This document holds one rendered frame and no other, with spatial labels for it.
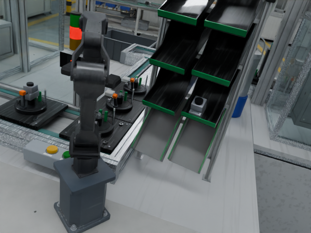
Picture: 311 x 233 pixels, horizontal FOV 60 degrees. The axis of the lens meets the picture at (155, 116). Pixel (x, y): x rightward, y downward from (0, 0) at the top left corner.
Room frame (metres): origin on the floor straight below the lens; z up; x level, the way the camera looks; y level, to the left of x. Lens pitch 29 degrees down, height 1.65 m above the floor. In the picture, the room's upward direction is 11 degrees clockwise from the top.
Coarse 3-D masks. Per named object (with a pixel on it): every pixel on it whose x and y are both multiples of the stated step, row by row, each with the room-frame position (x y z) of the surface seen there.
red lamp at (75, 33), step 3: (72, 27) 1.14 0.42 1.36; (72, 30) 1.14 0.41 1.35; (75, 30) 1.14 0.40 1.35; (78, 30) 1.14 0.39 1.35; (72, 33) 1.14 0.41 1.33; (75, 33) 1.14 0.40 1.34; (78, 33) 1.14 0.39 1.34; (81, 33) 1.16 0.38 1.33; (72, 36) 1.14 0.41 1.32; (75, 36) 1.14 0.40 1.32; (78, 36) 1.14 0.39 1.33; (78, 39) 1.15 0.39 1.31
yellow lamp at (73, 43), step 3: (69, 39) 1.15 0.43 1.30; (72, 39) 1.14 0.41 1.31; (75, 39) 1.14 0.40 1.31; (69, 42) 1.15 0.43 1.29; (72, 42) 1.14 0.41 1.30; (75, 42) 1.14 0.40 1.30; (78, 42) 1.14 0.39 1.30; (69, 45) 1.15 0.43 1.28; (72, 45) 1.14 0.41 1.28; (75, 45) 1.14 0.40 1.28; (78, 45) 1.15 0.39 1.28; (69, 48) 1.15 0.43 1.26; (72, 48) 1.14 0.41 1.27; (75, 48) 1.14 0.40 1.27
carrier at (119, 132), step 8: (96, 120) 1.00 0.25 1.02; (104, 120) 1.05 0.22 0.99; (112, 120) 1.03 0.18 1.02; (120, 120) 1.12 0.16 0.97; (72, 128) 0.97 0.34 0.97; (104, 128) 0.99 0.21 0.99; (112, 128) 1.01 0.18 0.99; (120, 128) 1.05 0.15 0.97; (128, 128) 1.06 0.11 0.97; (64, 136) 0.91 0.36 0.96; (104, 136) 0.96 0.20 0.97; (112, 136) 0.97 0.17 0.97; (120, 136) 0.99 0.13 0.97; (112, 144) 0.92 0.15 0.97
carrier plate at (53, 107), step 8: (8, 104) 1.06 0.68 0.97; (48, 104) 1.13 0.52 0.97; (56, 104) 1.14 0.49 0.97; (64, 104) 1.16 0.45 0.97; (0, 112) 0.98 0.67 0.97; (8, 112) 0.99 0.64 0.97; (16, 112) 1.01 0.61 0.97; (48, 112) 1.06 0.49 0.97; (56, 112) 1.07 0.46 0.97; (8, 120) 0.96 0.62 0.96; (16, 120) 0.95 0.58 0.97; (24, 120) 0.96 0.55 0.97; (32, 120) 0.97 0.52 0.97; (40, 120) 0.98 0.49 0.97; (48, 120) 1.01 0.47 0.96; (32, 128) 0.94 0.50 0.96; (40, 128) 0.95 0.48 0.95
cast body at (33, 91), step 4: (28, 84) 1.06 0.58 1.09; (32, 84) 1.07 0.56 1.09; (36, 84) 1.09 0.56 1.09; (24, 88) 1.06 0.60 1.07; (28, 88) 1.05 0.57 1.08; (32, 88) 1.06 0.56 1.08; (36, 88) 1.08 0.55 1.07; (28, 92) 1.05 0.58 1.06; (32, 92) 1.05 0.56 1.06; (36, 92) 1.08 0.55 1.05; (28, 96) 1.04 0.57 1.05; (32, 96) 1.05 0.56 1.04; (36, 96) 1.08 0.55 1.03
